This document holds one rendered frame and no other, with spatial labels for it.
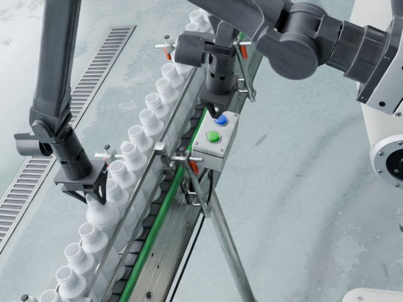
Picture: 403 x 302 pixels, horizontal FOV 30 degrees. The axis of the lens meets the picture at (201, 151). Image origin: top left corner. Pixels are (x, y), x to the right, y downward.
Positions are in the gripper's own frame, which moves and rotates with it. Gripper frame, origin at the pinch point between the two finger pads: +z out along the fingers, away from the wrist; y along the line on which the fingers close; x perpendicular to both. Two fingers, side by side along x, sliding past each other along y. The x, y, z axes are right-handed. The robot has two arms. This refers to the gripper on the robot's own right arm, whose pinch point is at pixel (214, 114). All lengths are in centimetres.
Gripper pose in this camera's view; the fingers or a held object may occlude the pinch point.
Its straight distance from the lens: 172.1
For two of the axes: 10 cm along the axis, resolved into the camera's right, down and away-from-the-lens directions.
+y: -3.0, 7.0, -6.5
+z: -0.7, 6.6, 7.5
